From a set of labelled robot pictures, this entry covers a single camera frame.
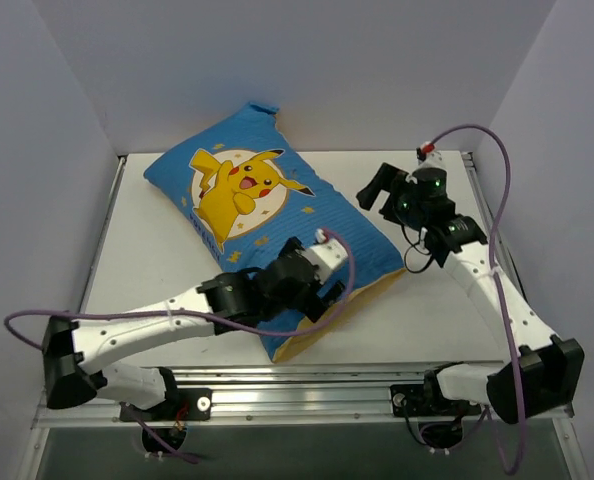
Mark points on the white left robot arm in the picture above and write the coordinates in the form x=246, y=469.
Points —
x=83, y=355

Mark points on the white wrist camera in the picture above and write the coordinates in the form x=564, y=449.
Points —
x=327, y=255
x=429, y=157

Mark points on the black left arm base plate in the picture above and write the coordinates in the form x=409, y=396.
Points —
x=186, y=404

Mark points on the blue Pikachu pillowcase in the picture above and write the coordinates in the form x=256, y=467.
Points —
x=246, y=191

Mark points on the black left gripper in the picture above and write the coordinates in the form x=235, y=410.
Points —
x=306, y=279

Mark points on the aluminium front rail frame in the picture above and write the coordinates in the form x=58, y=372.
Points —
x=300, y=394

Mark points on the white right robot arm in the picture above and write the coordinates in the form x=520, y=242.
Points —
x=543, y=370

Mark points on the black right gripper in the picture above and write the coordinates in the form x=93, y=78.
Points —
x=391, y=190

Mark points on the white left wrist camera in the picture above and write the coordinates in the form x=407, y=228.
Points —
x=327, y=255

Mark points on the aluminium left side rail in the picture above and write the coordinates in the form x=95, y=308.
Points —
x=109, y=206

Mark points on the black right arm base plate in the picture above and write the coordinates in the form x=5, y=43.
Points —
x=411, y=400

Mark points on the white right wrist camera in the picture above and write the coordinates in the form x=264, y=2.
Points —
x=429, y=157

